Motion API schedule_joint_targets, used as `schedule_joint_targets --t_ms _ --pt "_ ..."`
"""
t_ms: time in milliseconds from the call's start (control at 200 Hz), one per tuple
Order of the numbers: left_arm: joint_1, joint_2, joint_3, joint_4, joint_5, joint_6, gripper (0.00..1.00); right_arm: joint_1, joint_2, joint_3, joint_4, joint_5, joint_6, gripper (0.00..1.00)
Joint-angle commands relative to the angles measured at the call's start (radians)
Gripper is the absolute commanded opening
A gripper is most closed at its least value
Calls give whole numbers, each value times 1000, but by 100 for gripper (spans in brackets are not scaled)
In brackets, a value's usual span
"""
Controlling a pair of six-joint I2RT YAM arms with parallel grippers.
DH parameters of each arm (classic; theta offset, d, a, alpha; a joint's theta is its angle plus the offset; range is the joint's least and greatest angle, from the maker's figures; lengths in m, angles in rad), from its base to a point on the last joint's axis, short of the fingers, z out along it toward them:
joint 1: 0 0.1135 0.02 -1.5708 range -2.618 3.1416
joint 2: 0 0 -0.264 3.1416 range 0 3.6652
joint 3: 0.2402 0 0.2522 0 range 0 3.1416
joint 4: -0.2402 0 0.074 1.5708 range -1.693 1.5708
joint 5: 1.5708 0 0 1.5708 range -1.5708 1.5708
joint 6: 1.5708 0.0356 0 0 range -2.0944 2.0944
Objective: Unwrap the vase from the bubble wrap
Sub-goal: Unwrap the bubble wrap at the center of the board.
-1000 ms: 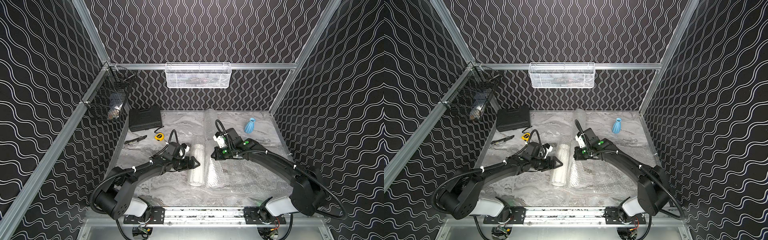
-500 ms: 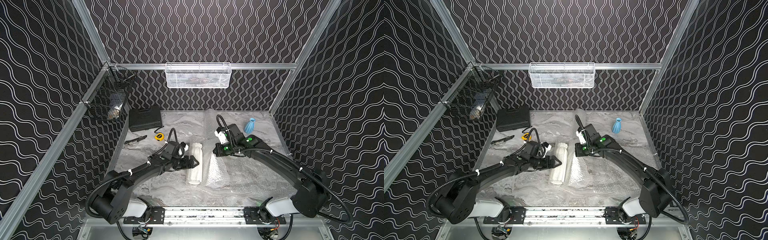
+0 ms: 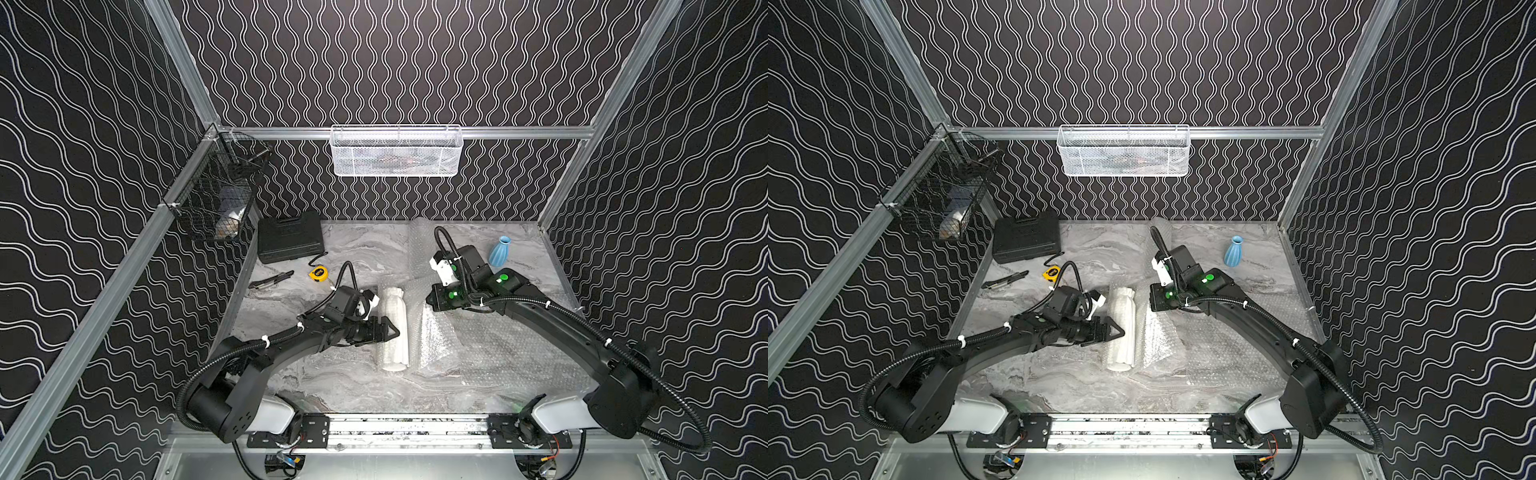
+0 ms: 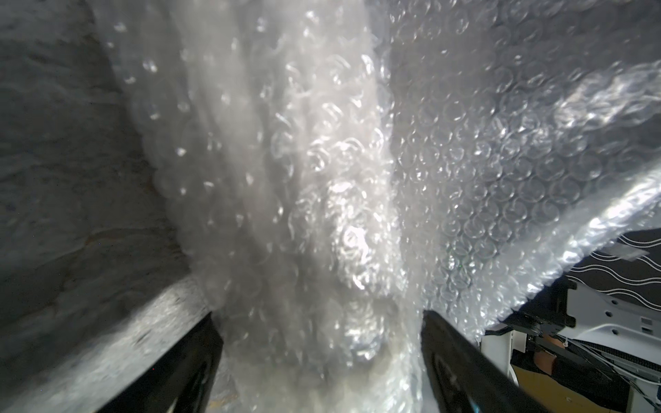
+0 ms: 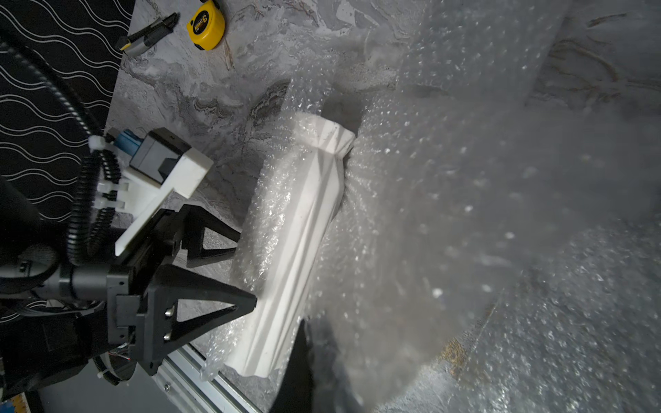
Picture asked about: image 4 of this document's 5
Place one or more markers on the bubble white-capped roll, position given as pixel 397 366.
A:
pixel 269 124

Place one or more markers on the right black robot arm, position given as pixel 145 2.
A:
pixel 597 332

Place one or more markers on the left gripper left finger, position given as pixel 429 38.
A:
pixel 181 380

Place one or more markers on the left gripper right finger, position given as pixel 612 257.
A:
pixel 462 379

